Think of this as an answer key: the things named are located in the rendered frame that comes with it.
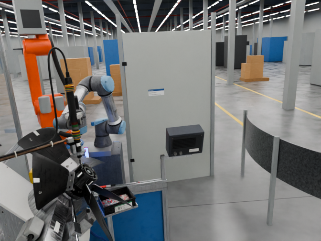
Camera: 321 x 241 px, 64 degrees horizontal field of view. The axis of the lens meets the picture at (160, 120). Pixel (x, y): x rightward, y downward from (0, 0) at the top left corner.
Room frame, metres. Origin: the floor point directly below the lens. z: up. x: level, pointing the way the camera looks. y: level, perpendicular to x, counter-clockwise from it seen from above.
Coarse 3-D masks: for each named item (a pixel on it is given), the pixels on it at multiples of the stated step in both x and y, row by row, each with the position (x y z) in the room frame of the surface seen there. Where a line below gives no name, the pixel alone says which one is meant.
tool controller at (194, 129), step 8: (168, 128) 1.76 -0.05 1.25; (176, 128) 1.76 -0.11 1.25; (184, 128) 1.76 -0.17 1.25; (192, 128) 1.76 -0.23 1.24; (200, 128) 1.76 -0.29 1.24; (168, 136) 1.70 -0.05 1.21; (176, 136) 1.68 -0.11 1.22; (184, 136) 1.69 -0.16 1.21; (192, 136) 1.70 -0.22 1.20; (200, 136) 1.72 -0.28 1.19; (168, 144) 1.71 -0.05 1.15; (176, 144) 1.70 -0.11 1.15; (184, 144) 1.71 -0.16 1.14; (192, 144) 1.72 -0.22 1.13; (200, 144) 1.74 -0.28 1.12; (168, 152) 1.72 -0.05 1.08; (176, 152) 1.71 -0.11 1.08; (184, 152) 1.73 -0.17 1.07; (192, 152) 1.74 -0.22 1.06; (200, 152) 1.76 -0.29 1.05
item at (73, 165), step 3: (69, 159) 1.23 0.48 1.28; (66, 162) 1.21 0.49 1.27; (69, 162) 1.22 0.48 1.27; (72, 162) 1.22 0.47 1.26; (63, 165) 1.19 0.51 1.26; (69, 165) 1.20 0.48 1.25; (72, 165) 1.21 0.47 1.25; (75, 165) 1.21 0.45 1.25; (66, 168) 1.19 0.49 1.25; (69, 168) 1.19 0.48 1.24; (72, 168) 1.20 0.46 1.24; (69, 171) 1.18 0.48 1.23
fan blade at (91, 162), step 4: (72, 156) 1.48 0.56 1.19; (76, 156) 1.49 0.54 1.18; (84, 156) 1.52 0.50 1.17; (76, 160) 1.43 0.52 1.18; (84, 160) 1.43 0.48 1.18; (88, 160) 1.44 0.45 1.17; (92, 160) 1.46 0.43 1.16; (96, 160) 1.49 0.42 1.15; (88, 164) 1.36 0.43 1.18; (92, 164) 1.37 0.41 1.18; (96, 164) 1.39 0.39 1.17
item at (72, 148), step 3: (66, 138) 1.24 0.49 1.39; (69, 138) 1.24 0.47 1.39; (72, 138) 1.24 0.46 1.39; (69, 141) 1.23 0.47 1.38; (72, 141) 1.24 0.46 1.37; (69, 144) 1.23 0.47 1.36; (72, 144) 1.23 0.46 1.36; (72, 147) 1.24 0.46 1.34; (75, 147) 1.25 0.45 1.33; (72, 150) 1.24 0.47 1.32; (75, 150) 1.25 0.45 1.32; (84, 150) 1.28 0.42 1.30; (72, 153) 1.25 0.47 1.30; (75, 153) 1.24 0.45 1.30; (78, 153) 1.24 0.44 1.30; (81, 153) 1.25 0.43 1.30
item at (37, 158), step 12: (36, 156) 0.96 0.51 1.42; (36, 168) 0.92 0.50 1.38; (48, 168) 0.98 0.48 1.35; (60, 168) 1.05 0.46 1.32; (48, 180) 0.95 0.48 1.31; (60, 180) 1.02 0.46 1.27; (36, 192) 0.87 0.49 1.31; (48, 192) 0.94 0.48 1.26; (60, 192) 1.02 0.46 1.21; (36, 204) 0.85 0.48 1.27
